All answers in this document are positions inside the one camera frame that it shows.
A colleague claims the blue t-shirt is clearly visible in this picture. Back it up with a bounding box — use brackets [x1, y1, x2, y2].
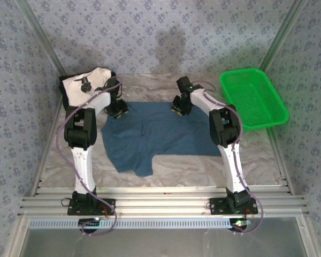
[101, 101, 223, 177]

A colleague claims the white printed folded t-shirt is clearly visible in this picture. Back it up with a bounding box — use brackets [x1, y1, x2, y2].
[60, 67, 117, 108]

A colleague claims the green plastic mesh basket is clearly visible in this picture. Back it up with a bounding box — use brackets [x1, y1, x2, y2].
[219, 68, 290, 132]

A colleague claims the left controller board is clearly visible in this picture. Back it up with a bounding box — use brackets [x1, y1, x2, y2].
[78, 218, 102, 233]

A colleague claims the controller board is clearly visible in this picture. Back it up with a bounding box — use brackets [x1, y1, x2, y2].
[228, 218, 251, 232]
[78, 218, 102, 233]

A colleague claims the right controller board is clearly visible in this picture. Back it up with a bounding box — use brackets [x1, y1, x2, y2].
[228, 218, 251, 232]

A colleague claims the grey metal panel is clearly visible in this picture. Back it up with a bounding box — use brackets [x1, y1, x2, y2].
[21, 217, 315, 257]

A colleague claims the aluminium table side rail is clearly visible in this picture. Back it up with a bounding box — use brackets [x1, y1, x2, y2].
[267, 127, 295, 195]
[30, 103, 65, 198]

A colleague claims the aluminium rail frame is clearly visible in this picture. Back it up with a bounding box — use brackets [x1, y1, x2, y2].
[18, 186, 310, 217]

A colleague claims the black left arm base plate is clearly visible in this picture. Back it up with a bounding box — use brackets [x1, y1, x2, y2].
[67, 198, 116, 216]

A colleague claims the aluminium corner post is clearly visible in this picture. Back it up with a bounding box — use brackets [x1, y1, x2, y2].
[258, 0, 308, 72]
[17, 0, 67, 77]

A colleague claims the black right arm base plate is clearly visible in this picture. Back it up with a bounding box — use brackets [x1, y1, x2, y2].
[209, 197, 259, 215]

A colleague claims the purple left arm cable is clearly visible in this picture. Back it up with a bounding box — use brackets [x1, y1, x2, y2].
[55, 76, 123, 238]

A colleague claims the grey slotted cable duct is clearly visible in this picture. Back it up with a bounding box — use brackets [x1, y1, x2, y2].
[29, 217, 247, 230]

